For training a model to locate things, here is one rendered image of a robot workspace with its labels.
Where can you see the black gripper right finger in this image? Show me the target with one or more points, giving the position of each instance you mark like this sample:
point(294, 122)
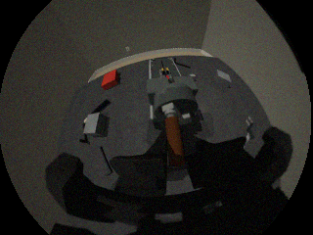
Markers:
point(200, 156)

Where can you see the red block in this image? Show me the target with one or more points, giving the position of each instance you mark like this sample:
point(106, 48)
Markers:
point(110, 79)

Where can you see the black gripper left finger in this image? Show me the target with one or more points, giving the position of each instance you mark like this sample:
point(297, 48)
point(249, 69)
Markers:
point(152, 163)

